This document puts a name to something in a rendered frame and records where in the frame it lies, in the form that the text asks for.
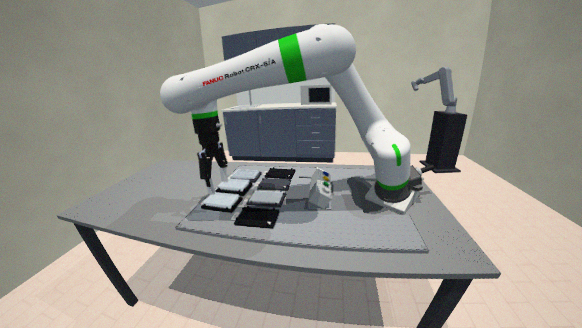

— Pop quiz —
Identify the white button panel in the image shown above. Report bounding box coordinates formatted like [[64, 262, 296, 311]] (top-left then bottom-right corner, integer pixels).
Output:
[[299, 167, 332, 210]]

